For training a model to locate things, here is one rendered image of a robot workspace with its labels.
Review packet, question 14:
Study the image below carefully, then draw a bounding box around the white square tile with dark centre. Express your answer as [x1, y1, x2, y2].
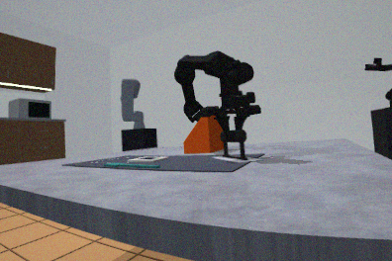
[128, 156, 169, 162]

